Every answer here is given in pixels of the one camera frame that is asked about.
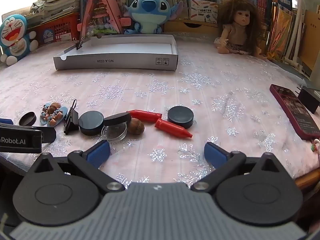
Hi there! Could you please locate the pile of flat books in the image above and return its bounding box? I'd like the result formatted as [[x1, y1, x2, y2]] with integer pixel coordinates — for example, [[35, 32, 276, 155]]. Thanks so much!
[[31, 0, 82, 22]]

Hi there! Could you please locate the brown-haired doll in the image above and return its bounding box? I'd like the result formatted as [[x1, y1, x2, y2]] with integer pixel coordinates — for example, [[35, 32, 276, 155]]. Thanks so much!
[[214, 0, 268, 61]]

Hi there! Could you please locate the grey patterned cloth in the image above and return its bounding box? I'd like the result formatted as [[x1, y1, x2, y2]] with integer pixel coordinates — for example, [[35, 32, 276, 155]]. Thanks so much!
[[31, 1, 46, 12]]

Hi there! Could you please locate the blue cat plush toy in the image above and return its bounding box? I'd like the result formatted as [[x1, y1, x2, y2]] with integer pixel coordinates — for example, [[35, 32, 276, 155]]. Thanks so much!
[[0, 14, 39, 66]]

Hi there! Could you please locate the brown striped nut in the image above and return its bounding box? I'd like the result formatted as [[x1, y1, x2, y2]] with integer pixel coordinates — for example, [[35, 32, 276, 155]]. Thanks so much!
[[48, 102, 62, 114]]

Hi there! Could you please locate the wooden drawer shelf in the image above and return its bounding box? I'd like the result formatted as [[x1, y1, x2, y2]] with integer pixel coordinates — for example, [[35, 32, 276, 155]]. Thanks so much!
[[163, 17, 219, 34]]

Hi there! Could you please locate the red plastic basket with label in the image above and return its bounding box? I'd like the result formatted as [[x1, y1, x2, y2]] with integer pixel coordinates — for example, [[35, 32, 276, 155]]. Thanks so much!
[[27, 12, 81, 47]]

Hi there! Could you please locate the white pipe stand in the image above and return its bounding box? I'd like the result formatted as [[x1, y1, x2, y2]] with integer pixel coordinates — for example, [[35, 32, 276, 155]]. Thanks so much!
[[282, 0, 314, 77]]

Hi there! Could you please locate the blue alien plush toy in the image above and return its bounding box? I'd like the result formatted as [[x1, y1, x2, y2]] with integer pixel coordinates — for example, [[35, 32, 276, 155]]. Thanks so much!
[[122, 0, 184, 35]]

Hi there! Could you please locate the black charger block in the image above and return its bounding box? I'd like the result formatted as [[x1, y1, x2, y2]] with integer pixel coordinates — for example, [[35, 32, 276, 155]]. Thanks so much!
[[297, 86, 320, 114]]

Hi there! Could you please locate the brown wooden rail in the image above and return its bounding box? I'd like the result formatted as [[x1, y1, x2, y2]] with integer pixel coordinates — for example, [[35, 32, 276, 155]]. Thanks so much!
[[295, 167, 320, 191]]

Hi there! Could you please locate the white cardboard box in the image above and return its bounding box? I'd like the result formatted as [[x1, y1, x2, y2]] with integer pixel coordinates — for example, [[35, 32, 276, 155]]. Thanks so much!
[[53, 34, 178, 71]]

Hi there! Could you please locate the thick black puck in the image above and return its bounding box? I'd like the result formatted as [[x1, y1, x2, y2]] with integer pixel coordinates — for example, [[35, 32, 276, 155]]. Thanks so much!
[[78, 111, 104, 136], [167, 106, 194, 129]]

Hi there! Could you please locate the pink triangular miniature house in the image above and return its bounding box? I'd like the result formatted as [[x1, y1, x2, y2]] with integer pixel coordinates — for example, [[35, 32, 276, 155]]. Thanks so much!
[[77, 0, 131, 43]]

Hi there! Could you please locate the row of colourful thin folders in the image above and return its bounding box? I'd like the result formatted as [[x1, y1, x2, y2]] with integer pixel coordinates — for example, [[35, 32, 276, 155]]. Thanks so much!
[[264, 2, 307, 62]]

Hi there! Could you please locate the light blue plastic clip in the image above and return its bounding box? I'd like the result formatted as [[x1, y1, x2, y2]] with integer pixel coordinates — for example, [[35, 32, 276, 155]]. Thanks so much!
[[47, 106, 68, 126]]

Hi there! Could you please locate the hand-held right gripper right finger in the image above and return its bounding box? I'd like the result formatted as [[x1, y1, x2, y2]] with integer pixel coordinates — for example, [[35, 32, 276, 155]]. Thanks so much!
[[190, 142, 288, 193]]

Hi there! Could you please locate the shallow black round lid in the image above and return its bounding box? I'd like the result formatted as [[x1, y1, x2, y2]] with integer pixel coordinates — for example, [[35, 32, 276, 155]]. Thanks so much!
[[19, 112, 37, 127]]

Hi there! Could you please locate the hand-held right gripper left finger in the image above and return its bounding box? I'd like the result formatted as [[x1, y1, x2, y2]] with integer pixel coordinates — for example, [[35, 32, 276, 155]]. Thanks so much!
[[32, 139, 125, 193]]

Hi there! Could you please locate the brown acorn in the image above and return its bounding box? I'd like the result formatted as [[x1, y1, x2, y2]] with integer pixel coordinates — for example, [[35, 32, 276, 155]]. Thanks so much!
[[128, 119, 145, 134]]

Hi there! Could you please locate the pink snowflake tablecloth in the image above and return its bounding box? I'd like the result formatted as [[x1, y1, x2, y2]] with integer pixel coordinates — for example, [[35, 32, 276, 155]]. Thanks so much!
[[0, 31, 320, 188]]

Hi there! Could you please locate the clear round container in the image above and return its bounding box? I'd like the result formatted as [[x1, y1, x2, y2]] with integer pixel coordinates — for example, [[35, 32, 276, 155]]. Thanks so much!
[[101, 124, 128, 141]]

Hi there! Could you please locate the maroon smartphone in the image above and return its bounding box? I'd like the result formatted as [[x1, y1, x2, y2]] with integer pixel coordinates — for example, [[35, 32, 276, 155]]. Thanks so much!
[[269, 84, 320, 141]]

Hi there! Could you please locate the red crayon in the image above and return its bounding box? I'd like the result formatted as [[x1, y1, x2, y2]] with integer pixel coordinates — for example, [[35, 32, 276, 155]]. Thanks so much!
[[154, 119, 193, 139], [127, 109, 163, 124]]

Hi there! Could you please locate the brown cardboard box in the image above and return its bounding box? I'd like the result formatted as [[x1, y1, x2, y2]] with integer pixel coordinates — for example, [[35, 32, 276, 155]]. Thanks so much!
[[299, 10, 320, 78]]

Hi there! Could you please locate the white printed carton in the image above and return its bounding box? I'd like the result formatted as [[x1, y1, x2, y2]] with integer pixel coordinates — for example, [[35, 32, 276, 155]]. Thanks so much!
[[188, 0, 219, 22]]

